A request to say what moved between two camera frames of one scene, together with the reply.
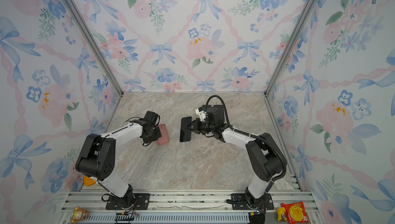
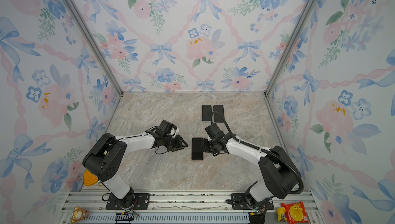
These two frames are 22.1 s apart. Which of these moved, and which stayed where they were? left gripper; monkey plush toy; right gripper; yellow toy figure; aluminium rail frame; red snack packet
Moved: right gripper; left gripper
Stayed: red snack packet; monkey plush toy; yellow toy figure; aluminium rail frame
